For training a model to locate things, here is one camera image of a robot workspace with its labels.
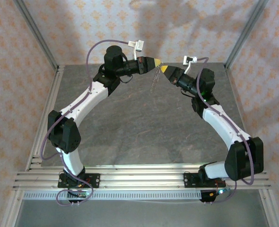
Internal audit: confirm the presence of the wide aluminium mounting beam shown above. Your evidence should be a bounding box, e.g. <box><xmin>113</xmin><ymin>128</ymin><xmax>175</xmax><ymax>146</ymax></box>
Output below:
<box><xmin>12</xmin><ymin>171</ymin><xmax>271</xmax><ymax>190</ymax></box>

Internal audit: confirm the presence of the small controller board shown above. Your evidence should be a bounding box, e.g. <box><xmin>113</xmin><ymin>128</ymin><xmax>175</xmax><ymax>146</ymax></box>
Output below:
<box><xmin>77</xmin><ymin>190</ymin><xmax>93</xmax><ymax>199</ymax></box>
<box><xmin>214</xmin><ymin>187</ymin><xmax>232</xmax><ymax>196</ymax></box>

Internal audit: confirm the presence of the grey metal shelf panel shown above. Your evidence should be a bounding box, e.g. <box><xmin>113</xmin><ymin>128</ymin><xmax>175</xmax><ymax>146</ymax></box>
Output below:
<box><xmin>15</xmin><ymin>199</ymin><xmax>269</xmax><ymax>227</ymax></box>

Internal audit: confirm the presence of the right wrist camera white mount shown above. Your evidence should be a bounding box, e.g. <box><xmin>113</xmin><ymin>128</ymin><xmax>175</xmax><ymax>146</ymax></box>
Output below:
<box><xmin>182</xmin><ymin>55</ymin><xmax>198</xmax><ymax>74</ymax></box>

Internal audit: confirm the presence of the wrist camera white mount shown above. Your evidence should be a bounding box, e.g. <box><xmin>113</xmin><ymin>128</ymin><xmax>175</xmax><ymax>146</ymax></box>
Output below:
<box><xmin>182</xmin><ymin>55</ymin><xmax>198</xmax><ymax>74</ymax></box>
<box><xmin>128</xmin><ymin>40</ymin><xmax>145</xmax><ymax>61</ymax></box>

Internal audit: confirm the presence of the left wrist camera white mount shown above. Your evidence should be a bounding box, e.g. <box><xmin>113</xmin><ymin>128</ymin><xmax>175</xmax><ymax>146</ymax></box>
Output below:
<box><xmin>128</xmin><ymin>40</ymin><xmax>145</xmax><ymax>61</ymax></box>

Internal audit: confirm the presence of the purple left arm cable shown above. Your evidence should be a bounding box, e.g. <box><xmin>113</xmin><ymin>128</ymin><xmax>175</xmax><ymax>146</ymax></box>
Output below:
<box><xmin>39</xmin><ymin>39</ymin><xmax>130</xmax><ymax>207</ymax></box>

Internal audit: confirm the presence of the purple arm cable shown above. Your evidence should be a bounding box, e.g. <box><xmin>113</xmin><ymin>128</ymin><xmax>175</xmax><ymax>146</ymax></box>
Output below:
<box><xmin>39</xmin><ymin>39</ymin><xmax>130</xmax><ymax>207</ymax></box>
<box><xmin>195</xmin><ymin>57</ymin><xmax>256</xmax><ymax>204</ymax></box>

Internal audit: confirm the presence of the aluminium table side rail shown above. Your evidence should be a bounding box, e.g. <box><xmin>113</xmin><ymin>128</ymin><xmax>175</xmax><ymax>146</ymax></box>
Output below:
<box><xmin>25</xmin><ymin>65</ymin><xmax>65</xmax><ymax>171</ymax></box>
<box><xmin>224</xmin><ymin>62</ymin><xmax>252</xmax><ymax>140</ymax></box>

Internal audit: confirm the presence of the aluminium frame post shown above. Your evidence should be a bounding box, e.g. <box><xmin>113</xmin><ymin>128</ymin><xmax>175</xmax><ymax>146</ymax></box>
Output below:
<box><xmin>13</xmin><ymin>0</ymin><xmax>64</xmax><ymax>71</ymax></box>
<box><xmin>224</xmin><ymin>0</ymin><xmax>270</xmax><ymax>70</ymax></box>

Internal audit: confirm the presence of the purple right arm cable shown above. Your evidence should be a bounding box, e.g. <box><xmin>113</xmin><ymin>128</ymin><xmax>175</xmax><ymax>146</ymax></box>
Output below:
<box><xmin>195</xmin><ymin>57</ymin><xmax>256</xmax><ymax>204</ymax></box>

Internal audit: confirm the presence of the aluminium table edge rail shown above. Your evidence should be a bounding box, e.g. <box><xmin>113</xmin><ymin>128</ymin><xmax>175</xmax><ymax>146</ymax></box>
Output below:
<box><xmin>27</xmin><ymin>165</ymin><xmax>257</xmax><ymax>172</ymax></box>

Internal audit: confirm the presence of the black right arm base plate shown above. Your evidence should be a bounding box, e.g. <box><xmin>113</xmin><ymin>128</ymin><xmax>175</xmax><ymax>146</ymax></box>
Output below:
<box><xmin>183</xmin><ymin>172</ymin><xmax>226</xmax><ymax>189</ymax></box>

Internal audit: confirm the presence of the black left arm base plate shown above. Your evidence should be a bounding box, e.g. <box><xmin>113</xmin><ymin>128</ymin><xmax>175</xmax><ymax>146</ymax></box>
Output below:
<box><xmin>58</xmin><ymin>173</ymin><xmax>100</xmax><ymax>189</ymax></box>

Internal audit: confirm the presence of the white slotted cable duct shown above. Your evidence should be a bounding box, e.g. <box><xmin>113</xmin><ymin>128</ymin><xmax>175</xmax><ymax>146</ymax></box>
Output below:
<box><xmin>23</xmin><ymin>191</ymin><xmax>203</xmax><ymax>201</ymax></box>

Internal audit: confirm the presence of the aluminium lower frame rail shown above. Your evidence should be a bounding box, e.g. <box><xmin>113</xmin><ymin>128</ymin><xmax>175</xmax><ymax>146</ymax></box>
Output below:
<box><xmin>0</xmin><ymin>189</ymin><xmax>25</xmax><ymax>227</ymax></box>
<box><xmin>259</xmin><ymin>188</ymin><xmax>279</xmax><ymax>227</ymax></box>

